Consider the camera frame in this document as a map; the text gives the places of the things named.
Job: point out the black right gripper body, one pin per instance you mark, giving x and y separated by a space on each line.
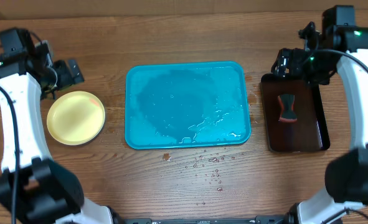
311 68

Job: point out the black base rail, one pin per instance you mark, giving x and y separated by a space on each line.
259 219

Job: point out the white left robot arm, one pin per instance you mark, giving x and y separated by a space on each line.
33 187

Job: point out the pink green scrub sponge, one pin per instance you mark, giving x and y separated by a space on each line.
287 114

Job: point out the yellow plate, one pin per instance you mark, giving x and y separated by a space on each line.
76 118

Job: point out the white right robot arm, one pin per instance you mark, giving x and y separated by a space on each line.
346 178

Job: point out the black water tray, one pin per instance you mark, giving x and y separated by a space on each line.
309 133

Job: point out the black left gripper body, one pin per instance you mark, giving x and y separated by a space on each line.
61 78

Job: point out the teal plastic tray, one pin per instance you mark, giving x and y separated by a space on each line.
183 105

